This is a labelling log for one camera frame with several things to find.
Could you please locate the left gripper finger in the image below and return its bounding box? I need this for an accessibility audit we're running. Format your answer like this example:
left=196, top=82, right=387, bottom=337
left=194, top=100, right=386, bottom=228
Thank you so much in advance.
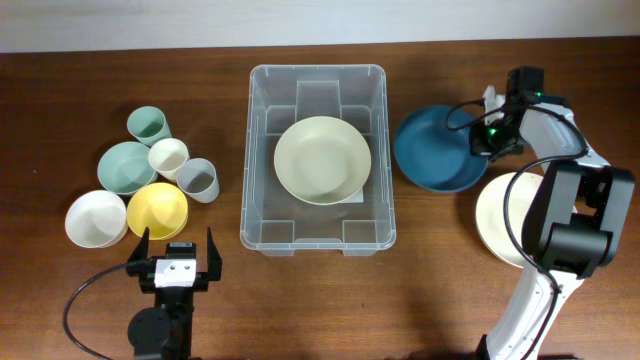
left=207, top=227, right=222, bottom=281
left=128, top=227, right=150, bottom=262

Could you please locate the cream white plate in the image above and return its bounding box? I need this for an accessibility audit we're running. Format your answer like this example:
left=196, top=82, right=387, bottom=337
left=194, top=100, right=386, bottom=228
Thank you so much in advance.
left=475, top=172, right=543, bottom=268

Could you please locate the dark blue plate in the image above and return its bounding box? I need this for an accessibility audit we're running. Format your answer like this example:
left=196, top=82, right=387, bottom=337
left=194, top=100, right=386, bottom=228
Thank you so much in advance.
left=394, top=105, right=488, bottom=193

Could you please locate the cream plastic cup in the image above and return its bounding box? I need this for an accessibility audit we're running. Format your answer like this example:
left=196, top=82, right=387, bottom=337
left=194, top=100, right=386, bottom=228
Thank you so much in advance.
left=148, top=138, right=190, bottom=182

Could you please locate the green plastic cup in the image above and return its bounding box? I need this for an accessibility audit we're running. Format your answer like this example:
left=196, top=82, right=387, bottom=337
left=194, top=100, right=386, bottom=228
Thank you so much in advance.
left=127, top=106, right=172, bottom=147

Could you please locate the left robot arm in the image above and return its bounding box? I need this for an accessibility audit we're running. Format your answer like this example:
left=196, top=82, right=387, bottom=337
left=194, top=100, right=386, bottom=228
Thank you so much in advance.
left=126, top=229, right=223, bottom=359

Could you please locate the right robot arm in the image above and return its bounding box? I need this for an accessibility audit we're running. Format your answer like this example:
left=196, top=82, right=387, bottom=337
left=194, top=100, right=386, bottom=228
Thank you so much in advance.
left=468, top=66, right=635, bottom=359

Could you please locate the yellow bowl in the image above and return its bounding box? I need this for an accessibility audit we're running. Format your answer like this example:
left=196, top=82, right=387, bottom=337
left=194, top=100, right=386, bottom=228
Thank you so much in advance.
left=126, top=182, right=189, bottom=240

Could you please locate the white bowl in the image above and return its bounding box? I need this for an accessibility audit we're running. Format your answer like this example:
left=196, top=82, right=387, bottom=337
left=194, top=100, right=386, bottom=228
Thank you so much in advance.
left=65, top=190, right=128, bottom=249

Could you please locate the clear plastic storage bin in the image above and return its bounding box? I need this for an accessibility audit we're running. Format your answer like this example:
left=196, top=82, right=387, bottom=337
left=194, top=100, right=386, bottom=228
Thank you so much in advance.
left=240, top=64, right=396, bottom=256

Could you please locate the grey plastic cup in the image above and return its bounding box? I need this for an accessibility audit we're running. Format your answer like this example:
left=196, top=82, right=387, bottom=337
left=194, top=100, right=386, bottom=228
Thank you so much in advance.
left=177, top=158, right=220, bottom=203

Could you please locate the green bowl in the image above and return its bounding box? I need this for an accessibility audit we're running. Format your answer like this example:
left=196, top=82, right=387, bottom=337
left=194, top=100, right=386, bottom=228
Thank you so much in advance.
left=97, top=141, right=158, bottom=196

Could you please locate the beige plate in bin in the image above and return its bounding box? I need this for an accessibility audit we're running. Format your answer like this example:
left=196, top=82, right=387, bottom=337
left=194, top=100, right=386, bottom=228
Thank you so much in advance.
left=273, top=116, right=372, bottom=206

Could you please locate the white label in bin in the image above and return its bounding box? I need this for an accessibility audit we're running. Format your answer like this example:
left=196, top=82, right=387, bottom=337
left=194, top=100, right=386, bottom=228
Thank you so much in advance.
left=344, top=188, right=364, bottom=203

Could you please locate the right black cable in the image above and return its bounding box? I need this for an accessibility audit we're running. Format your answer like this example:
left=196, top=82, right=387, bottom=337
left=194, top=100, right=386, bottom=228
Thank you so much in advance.
left=444, top=98, right=590, bottom=360

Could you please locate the black cable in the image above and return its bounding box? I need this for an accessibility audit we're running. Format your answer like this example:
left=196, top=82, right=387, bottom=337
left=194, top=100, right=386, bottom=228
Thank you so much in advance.
left=444, top=98, right=590, bottom=360
left=62, top=263, right=129, bottom=360

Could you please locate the left black cable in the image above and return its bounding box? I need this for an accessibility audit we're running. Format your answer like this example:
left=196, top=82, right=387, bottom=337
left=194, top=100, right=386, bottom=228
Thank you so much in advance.
left=62, top=263, right=129, bottom=360

